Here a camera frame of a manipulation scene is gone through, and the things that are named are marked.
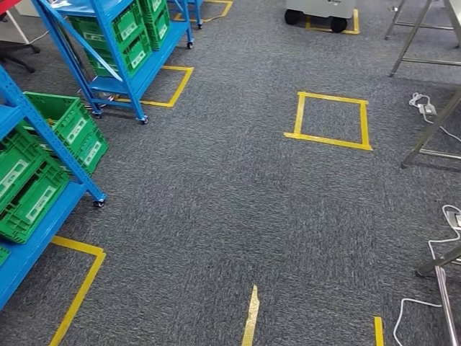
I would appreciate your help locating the black office chair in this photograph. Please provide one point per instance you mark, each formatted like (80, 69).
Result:
(14, 50)

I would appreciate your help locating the white power adapter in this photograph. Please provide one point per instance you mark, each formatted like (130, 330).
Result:
(428, 110)

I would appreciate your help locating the yellow floor tape strip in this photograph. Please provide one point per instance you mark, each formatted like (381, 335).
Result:
(378, 332)
(252, 315)

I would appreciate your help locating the white power strip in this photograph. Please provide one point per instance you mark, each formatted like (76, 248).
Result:
(456, 219)

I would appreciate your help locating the steel rod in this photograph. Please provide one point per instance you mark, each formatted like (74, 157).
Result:
(444, 305)

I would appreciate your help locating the stainless steel workbench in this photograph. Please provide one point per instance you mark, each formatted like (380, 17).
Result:
(432, 127)

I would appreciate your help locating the silver round disc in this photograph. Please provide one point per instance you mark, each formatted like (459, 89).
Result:
(86, 102)

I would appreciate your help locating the yellow floor tape square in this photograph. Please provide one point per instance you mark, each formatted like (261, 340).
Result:
(83, 286)
(226, 8)
(299, 114)
(356, 21)

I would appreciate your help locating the blue metal shelf rack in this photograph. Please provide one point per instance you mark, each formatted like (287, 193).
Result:
(198, 12)
(21, 267)
(164, 55)

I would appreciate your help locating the white wheeled cart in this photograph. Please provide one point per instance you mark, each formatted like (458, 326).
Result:
(321, 7)

